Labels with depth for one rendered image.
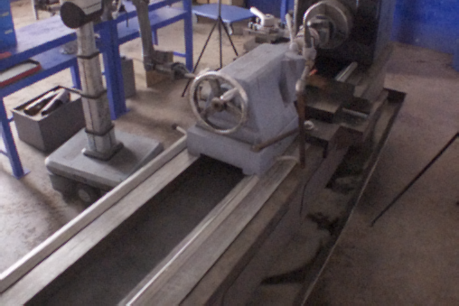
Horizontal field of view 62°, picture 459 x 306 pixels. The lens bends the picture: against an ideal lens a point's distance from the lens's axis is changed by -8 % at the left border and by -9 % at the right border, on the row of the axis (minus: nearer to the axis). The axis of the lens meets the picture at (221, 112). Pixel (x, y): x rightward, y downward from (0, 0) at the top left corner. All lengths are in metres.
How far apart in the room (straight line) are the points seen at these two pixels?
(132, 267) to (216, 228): 0.29
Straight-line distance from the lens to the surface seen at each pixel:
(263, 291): 1.65
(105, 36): 3.30
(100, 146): 2.60
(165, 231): 1.42
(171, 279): 1.13
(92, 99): 2.45
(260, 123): 1.42
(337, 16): 2.21
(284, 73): 1.58
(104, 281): 1.30
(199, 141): 1.50
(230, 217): 1.29
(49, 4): 4.70
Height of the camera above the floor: 1.72
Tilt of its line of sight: 29 degrees down
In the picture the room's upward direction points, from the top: straight up
